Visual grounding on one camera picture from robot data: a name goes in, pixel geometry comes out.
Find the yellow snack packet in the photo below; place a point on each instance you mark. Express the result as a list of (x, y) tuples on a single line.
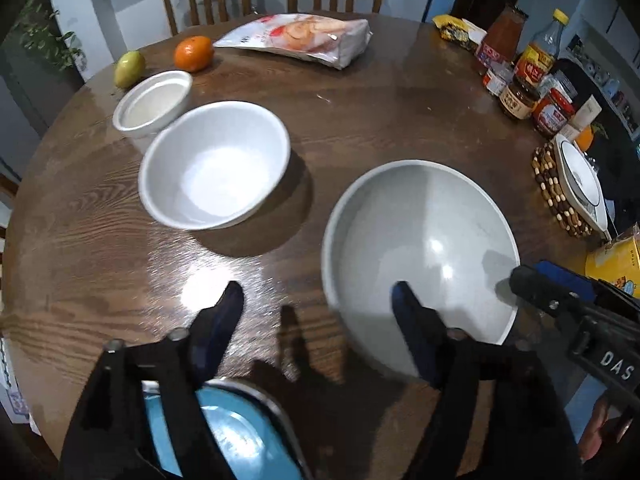
[(457, 30)]

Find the hanging green vine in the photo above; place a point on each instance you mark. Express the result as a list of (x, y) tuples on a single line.
[(47, 35)]

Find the green lime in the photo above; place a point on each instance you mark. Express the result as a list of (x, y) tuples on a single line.
[(129, 69)]

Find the orange fruit with leaf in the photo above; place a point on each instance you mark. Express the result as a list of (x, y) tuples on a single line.
[(584, 137)]

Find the yellow box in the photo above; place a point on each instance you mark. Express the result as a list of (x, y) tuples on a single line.
[(615, 262)]

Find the white slim box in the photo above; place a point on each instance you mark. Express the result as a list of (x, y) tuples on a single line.
[(586, 112)]

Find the small white bowl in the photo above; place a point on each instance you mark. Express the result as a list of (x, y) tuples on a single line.
[(150, 102)]

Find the medium white bowl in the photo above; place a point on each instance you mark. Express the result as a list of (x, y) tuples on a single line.
[(215, 170)]

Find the blue square plate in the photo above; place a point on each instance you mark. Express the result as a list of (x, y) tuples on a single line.
[(235, 435)]

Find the small red-label jar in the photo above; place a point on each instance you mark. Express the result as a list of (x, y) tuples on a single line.
[(497, 81)]

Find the white snack bag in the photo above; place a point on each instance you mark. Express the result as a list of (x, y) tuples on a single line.
[(300, 37)]

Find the red-lidded jar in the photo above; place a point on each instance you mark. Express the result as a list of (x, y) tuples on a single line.
[(552, 114)]

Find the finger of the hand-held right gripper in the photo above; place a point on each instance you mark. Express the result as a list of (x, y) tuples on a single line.
[(570, 275), (537, 285)]

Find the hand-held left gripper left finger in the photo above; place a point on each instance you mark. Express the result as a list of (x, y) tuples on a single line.
[(220, 330)]

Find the white blue-printed object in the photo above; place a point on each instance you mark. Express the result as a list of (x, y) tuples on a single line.
[(11, 395)]

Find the red sauce bottle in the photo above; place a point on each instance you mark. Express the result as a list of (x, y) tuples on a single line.
[(502, 40)]

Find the wooden bead trivet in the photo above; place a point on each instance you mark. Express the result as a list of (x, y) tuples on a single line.
[(547, 180)]

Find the person's right hand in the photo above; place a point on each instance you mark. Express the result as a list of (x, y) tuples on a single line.
[(595, 435)]

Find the clear plastic bag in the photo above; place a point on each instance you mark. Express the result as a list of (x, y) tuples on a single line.
[(562, 84)]

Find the large white bowl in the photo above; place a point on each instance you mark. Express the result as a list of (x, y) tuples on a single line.
[(400, 240)]

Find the yellow-capped bottle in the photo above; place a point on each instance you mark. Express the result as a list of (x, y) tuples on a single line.
[(540, 55)]

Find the brown sauce jar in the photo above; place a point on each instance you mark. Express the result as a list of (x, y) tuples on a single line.
[(519, 101)]

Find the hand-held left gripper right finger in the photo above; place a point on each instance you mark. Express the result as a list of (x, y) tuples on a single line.
[(412, 325)]

